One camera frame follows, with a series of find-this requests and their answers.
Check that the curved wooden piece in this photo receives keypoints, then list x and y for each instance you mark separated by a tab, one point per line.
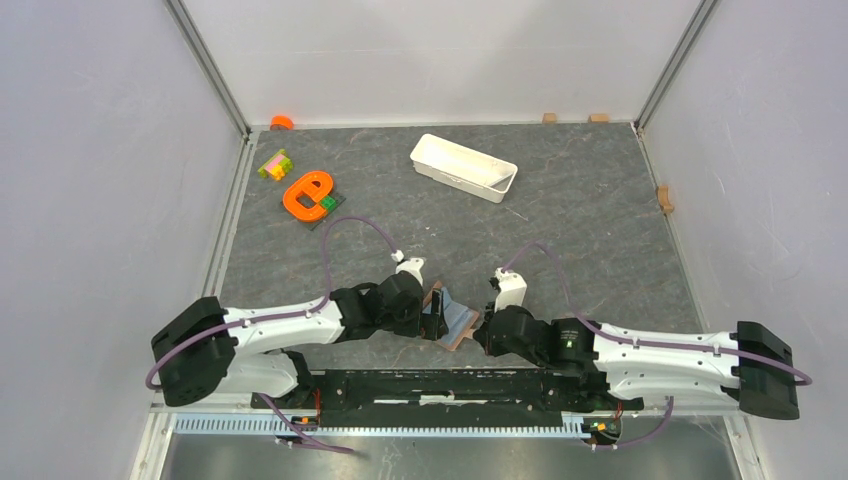
664	199

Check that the orange round cap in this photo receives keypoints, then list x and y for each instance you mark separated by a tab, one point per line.
281	122

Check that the white plastic tray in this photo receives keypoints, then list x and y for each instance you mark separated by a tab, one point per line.
463	168

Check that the colourful toy brick stack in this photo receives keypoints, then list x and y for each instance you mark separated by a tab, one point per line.
277	167

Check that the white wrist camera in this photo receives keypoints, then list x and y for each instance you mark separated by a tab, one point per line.
410	265
510	289

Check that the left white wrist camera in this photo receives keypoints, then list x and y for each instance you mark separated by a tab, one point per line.
410	265

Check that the brown leather card holder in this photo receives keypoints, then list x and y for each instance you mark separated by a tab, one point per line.
459	317

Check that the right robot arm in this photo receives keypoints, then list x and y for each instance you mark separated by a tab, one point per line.
589	366

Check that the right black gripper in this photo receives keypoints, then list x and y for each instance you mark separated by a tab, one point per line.
480	335

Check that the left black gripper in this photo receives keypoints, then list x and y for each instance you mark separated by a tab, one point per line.
433	324

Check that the orange letter-shaped plastic piece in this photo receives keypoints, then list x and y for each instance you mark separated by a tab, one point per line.
302	198

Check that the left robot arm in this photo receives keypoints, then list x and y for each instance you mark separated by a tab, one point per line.
210	349

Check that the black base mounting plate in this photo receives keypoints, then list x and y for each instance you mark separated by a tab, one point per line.
450	398

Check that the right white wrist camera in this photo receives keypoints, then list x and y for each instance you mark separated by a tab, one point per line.
510	289

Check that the green brick on dark plate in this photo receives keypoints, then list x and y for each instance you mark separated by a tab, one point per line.
330	204

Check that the small wooden block right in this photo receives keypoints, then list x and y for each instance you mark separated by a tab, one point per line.
599	118

